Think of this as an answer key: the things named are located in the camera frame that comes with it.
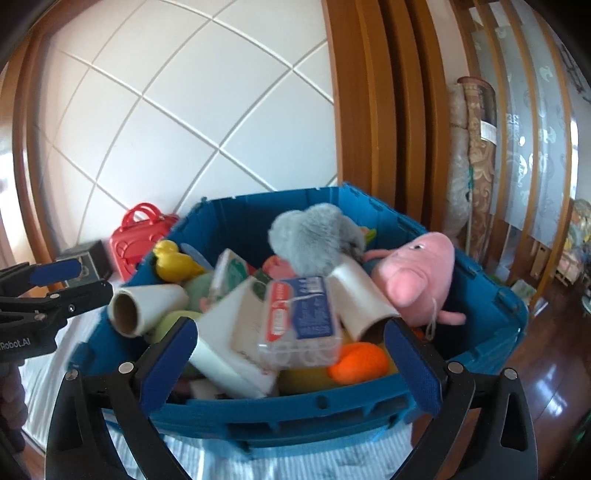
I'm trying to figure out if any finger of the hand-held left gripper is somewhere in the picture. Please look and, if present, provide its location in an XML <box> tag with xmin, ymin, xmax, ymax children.
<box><xmin>0</xmin><ymin>258</ymin><xmax>85</xmax><ymax>298</ymax></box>
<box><xmin>45</xmin><ymin>278</ymin><xmax>114</xmax><ymax>324</ymax></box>

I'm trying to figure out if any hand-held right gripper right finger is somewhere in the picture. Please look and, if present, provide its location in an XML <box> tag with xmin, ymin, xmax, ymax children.
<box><xmin>383</xmin><ymin>318</ymin><xmax>541</xmax><ymax>480</ymax></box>

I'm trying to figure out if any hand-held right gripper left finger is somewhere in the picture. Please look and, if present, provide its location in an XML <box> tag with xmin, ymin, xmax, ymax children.
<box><xmin>46</xmin><ymin>317</ymin><xmax>199</xmax><ymax>480</ymax></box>

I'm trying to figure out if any green ball plush toy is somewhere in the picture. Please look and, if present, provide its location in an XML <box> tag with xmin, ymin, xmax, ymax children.
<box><xmin>150</xmin><ymin>309</ymin><xmax>204</xmax><ymax>344</ymax></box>

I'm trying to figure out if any white paper tube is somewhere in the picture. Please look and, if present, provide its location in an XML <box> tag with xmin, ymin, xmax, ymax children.
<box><xmin>330</xmin><ymin>256</ymin><xmax>402</xmax><ymax>342</ymax></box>
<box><xmin>107</xmin><ymin>283</ymin><xmax>190</xmax><ymax>337</ymax></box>

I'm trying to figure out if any white box dark green end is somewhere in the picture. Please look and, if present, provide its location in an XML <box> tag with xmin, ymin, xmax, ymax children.
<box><xmin>187</xmin><ymin>272</ymin><xmax>282</xmax><ymax>400</ymax></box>

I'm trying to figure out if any green packet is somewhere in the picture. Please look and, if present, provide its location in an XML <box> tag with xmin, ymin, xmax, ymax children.
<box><xmin>185</xmin><ymin>272</ymin><xmax>214</xmax><ymax>311</ymax></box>

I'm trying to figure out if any yellow duck clip toy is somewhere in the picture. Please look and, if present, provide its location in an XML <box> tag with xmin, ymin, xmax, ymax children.
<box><xmin>152</xmin><ymin>240</ymin><xmax>204</xmax><ymax>282</ymax></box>

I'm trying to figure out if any white box teal red print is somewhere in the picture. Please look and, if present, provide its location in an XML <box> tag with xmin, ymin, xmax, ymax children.
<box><xmin>208</xmin><ymin>248</ymin><xmax>257</xmax><ymax>305</ymax></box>

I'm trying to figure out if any blue plastic crate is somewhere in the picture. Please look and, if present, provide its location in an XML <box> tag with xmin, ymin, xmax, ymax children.
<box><xmin>69</xmin><ymin>183</ymin><xmax>529</xmax><ymax>460</ymax></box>

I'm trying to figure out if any clear box red blue label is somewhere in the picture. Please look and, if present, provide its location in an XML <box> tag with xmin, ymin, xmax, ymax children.
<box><xmin>259</xmin><ymin>275</ymin><xmax>345</xmax><ymax>370</ymax></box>

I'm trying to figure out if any grey plush toy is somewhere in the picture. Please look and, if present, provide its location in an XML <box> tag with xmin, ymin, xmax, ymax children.
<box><xmin>269</xmin><ymin>204</ymin><xmax>365</xmax><ymax>278</ymax></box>

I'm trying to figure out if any person's left hand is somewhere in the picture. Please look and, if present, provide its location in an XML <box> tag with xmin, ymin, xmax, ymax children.
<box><xmin>0</xmin><ymin>362</ymin><xmax>25</xmax><ymax>432</ymax></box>

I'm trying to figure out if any black gift box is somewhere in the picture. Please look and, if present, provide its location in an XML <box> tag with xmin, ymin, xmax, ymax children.
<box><xmin>58</xmin><ymin>240</ymin><xmax>112</xmax><ymax>289</ymax></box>

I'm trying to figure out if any orange plush toy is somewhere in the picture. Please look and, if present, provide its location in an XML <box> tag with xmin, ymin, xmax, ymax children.
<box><xmin>328</xmin><ymin>342</ymin><xmax>389</xmax><ymax>384</ymax></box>

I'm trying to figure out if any red hard carry case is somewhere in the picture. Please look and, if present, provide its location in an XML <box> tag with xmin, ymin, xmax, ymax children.
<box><xmin>110</xmin><ymin>203</ymin><xmax>180</xmax><ymax>283</ymax></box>

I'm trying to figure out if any pink pig plush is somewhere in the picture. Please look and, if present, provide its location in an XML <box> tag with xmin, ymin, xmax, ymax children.
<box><xmin>362</xmin><ymin>232</ymin><xmax>467</xmax><ymax>328</ymax></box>

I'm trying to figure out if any beige rolled carpet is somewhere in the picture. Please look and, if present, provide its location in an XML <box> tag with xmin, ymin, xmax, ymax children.
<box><xmin>445</xmin><ymin>83</ymin><xmax>472</xmax><ymax>241</ymax></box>

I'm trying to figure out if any brown patterned rolled carpet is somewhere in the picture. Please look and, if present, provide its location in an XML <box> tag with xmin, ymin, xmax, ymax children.
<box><xmin>457</xmin><ymin>76</ymin><xmax>499</xmax><ymax>259</ymax></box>

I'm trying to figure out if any wooden frosted glass partition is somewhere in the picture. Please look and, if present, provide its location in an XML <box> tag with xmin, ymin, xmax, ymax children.
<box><xmin>455</xmin><ymin>0</ymin><xmax>591</xmax><ymax>315</ymax></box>

